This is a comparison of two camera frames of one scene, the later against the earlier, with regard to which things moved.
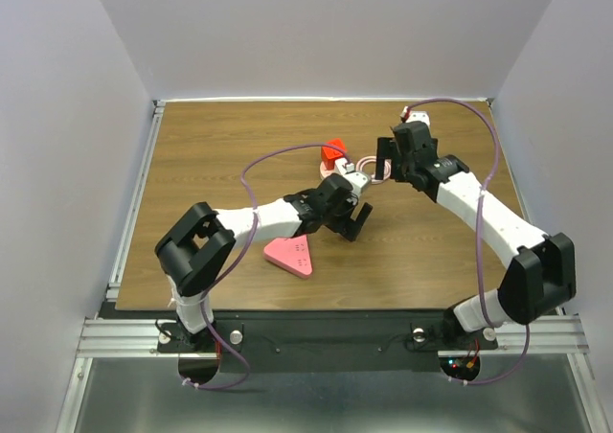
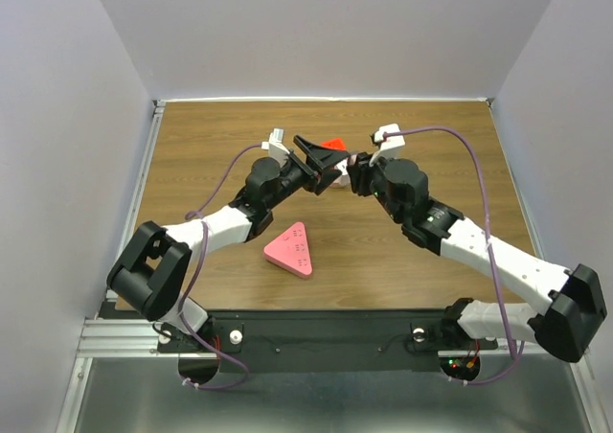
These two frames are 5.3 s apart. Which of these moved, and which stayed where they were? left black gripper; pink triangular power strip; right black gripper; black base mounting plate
Moved: left black gripper; right black gripper
Stayed: black base mounting plate; pink triangular power strip
